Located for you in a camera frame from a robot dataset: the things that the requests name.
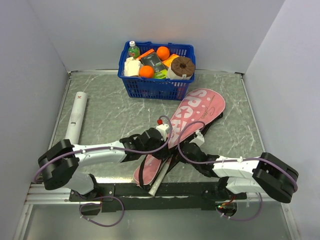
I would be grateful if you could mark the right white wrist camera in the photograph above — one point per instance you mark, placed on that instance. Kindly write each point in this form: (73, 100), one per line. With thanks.
(198, 139)

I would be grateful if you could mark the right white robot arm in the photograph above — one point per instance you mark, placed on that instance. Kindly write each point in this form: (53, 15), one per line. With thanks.
(263, 174)

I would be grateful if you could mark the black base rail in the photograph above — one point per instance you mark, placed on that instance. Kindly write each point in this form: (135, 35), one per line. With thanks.
(170, 195)

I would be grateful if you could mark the orange carton box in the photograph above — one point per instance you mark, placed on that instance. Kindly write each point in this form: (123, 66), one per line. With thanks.
(150, 51)

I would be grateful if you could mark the blue plastic basket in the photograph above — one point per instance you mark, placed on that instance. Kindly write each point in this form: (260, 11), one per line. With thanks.
(153, 88)

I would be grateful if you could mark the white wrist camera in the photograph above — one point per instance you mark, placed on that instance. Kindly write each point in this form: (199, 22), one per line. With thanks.
(163, 128)
(198, 139)

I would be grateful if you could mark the white shuttlecock tube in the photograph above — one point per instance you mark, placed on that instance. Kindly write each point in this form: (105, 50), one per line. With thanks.
(76, 117)

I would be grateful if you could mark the white crumpled paper bag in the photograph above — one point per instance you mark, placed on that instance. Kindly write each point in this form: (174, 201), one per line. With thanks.
(132, 67)

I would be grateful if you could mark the black green box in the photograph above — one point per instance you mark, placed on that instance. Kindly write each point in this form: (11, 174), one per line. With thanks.
(152, 60)

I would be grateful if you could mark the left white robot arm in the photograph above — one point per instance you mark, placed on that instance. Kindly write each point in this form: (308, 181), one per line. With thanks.
(60, 165)

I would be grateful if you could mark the orange fruit front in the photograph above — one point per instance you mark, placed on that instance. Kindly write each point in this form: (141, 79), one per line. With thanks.
(146, 71)

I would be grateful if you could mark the orange fruit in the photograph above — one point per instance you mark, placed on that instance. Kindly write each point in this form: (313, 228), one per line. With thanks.
(163, 53)
(146, 71)

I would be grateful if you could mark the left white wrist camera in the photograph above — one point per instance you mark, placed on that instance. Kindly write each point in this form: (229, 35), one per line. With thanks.
(163, 128)

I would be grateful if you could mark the orange fruit rear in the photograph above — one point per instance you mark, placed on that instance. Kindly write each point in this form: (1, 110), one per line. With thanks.
(163, 53)

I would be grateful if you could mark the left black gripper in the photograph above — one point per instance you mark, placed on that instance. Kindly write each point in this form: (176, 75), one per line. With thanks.
(163, 154)

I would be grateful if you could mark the pink racket cover bag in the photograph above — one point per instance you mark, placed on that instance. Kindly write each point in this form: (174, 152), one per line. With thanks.
(197, 111)

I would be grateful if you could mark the green drink bottle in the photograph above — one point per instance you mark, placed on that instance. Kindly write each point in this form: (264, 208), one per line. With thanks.
(133, 50)

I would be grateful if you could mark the orange snack packet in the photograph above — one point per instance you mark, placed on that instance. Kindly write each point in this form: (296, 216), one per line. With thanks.
(167, 62)

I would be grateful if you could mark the aluminium mounting rail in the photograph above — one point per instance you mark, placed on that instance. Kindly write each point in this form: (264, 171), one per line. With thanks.
(38, 195)

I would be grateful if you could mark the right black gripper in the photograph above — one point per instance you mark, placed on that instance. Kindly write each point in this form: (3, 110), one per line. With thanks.
(183, 160)

